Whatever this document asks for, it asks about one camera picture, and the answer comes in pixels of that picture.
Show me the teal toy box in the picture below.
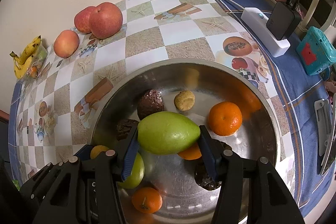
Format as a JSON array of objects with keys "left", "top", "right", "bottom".
[{"left": 296, "top": 26, "right": 335, "bottom": 76}]

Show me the red apple near edge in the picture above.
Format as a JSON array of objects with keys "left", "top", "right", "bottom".
[{"left": 89, "top": 2, "right": 123, "bottom": 39}]

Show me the dark brown avocado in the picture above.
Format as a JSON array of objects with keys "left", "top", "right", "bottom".
[{"left": 137, "top": 89, "right": 165, "bottom": 120}]

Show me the white power strip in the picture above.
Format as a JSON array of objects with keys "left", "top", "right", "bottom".
[{"left": 241, "top": 7, "right": 290, "bottom": 57}]

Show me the orange with stem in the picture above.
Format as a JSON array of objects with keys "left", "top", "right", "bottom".
[{"left": 131, "top": 187, "right": 163, "bottom": 214}]

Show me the small beige round fruit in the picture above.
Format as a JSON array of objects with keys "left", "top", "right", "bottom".
[{"left": 174, "top": 90, "right": 195, "bottom": 111}]

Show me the dark red apple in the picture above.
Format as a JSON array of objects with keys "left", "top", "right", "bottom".
[{"left": 74, "top": 6, "right": 96, "bottom": 34}]

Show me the clear plastic fruit tray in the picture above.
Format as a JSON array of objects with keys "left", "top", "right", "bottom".
[{"left": 21, "top": 45, "right": 48, "bottom": 83}]

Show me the pale red apple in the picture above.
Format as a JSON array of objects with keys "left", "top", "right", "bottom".
[{"left": 54, "top": 30, "right": 79, "bottom": 59}]

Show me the orange beside pear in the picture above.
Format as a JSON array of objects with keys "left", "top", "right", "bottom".
[{"left": 208, "top": 102, "right": 243, "bottom": 136}]

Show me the checkered printed tablecloth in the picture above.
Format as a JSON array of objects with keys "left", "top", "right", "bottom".
[{"left": 9, "top": 0, "right": 334, "bottom": 215}]

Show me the banana bunch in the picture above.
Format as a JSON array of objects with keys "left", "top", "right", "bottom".
[{"left": 10, "top": 35, "right": 42, "bottom": 80}]

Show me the green pear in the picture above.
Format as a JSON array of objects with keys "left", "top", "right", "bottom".
[{"left": 137, "top": 111, "right": 201, "bottom": 155}]

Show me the brown hairy fruit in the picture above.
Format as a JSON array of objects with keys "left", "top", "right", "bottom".
[{"left": 116, "top": 119, "right": 139, "bottom": 140}]

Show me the silver metal bowl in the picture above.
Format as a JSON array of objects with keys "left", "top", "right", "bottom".
[{"left": 90, "top": 57, "right": 281, "bottom": 224}]

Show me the small orange in bowl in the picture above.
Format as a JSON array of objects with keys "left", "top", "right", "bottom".
[{"left": 178, "top": 142, "right": 202, "bottom": 160}]

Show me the black power adapter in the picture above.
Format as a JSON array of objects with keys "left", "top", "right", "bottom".
[{"left": 266, "top": 2, "right": 301, "bottom": 40}]

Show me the green apple in bowl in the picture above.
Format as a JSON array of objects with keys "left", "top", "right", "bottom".
[{"left": 117, "top": 153, "right": 145, "bottom": 189}]

